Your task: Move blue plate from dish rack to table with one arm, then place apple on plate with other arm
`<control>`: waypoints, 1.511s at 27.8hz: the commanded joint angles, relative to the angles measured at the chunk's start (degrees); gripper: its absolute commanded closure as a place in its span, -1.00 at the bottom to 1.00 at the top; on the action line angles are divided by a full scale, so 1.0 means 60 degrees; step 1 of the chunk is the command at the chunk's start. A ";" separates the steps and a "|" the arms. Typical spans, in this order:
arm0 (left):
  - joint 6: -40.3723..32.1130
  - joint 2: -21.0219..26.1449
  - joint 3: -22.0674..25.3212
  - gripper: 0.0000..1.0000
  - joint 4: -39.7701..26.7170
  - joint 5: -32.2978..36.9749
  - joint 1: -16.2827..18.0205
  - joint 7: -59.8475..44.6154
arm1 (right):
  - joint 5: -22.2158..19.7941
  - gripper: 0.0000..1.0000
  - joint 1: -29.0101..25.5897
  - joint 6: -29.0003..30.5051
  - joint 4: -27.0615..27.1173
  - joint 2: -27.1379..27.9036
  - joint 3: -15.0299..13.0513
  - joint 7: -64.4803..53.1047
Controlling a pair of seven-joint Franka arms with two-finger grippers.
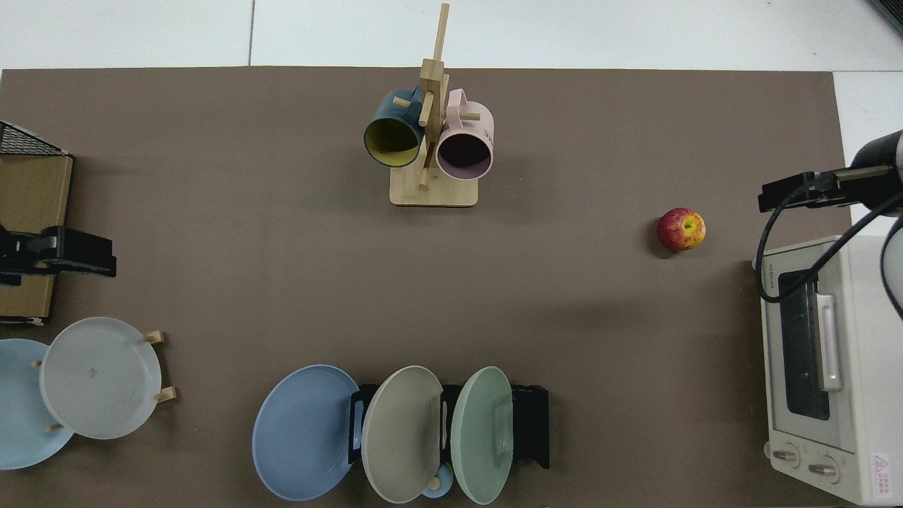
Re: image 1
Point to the brown table cloth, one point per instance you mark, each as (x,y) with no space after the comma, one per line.
(282,268)

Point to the grey plate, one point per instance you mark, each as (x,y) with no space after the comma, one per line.
(99,377)

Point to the pale toaster oven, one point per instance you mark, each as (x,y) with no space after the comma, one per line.
(864,367)

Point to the dark corner object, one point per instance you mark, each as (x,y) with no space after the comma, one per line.
(890,13)

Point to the red yellow apple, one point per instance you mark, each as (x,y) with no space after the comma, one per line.
(681,230)

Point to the light blue plate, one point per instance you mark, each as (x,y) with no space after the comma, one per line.
(21,409)

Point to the black dish rack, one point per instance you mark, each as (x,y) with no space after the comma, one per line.
(529,423)

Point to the wooden plate rack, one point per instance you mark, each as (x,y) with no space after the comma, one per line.
(168,394)

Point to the beige plate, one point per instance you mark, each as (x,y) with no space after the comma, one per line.
(398,437)

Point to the dark blue cup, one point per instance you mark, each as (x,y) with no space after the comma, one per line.
(391,141)

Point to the small blue round thing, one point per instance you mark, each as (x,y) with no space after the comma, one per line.
(437,488)

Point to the green plate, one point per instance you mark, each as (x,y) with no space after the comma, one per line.
(480,437)

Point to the pink cup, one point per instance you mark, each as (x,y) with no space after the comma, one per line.
(465,137)

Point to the wooden cup stand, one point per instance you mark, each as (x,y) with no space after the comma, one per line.
(434,192)

